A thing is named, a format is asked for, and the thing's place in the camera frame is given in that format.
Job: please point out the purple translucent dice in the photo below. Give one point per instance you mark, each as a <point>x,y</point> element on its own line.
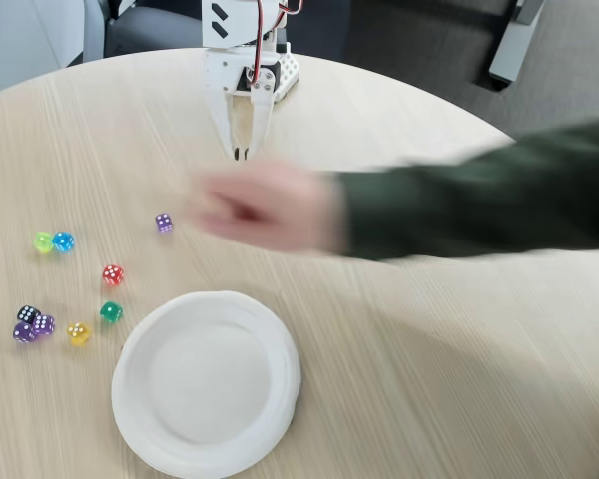
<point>23,333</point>
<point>164,222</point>
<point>45,324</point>

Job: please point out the red translucent dice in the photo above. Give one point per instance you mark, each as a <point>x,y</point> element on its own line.
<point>113,275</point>

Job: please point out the blue translucent dice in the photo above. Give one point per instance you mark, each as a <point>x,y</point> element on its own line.
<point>63,242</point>

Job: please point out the lime green translucent dice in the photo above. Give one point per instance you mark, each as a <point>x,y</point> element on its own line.
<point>43,242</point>

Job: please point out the dark green translucent dice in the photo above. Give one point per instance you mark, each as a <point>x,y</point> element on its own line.
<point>111,312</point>

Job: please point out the yellow translucent dice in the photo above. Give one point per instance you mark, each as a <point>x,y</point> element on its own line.
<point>78,333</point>

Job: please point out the white paper plate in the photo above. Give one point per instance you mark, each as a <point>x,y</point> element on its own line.
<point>204,384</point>

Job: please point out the black dice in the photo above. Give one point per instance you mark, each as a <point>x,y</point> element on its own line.
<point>27,312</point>

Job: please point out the person's hand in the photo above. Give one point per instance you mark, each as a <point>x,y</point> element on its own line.
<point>274,209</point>

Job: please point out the dark grey chair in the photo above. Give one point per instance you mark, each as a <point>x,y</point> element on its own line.
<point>150,30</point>

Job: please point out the grey desk leg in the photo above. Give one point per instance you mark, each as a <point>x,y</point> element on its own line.
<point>514,45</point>

